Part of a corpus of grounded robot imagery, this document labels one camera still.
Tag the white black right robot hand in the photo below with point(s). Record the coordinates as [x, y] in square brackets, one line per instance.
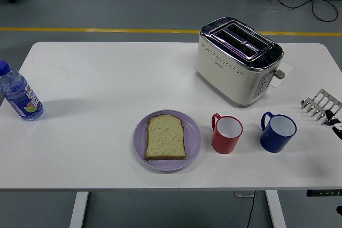
[337, 126]

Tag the blue cup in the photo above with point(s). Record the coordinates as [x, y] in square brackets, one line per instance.
[273, 144]

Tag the red cup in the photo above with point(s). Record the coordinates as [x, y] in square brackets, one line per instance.
[223, 145]

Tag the bread slice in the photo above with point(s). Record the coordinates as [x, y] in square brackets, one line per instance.
[165, 138]

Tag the metal toast rack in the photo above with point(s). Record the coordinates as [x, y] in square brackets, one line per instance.
[324, 100]

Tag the black table control panel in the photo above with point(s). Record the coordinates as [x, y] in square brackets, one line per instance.
[323, 193]

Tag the white card under toaster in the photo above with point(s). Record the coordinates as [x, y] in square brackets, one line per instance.
[286, 67]

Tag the white table leg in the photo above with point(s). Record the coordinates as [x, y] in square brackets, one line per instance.
[79, 209]
[275, 209]

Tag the cream and chrome toaster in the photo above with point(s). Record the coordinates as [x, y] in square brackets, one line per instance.
[227, 78]

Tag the purple plate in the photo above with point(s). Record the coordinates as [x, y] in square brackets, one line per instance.
[140, 142]

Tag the blue-capped water bottle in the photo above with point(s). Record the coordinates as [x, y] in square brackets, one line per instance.
[20, 97]

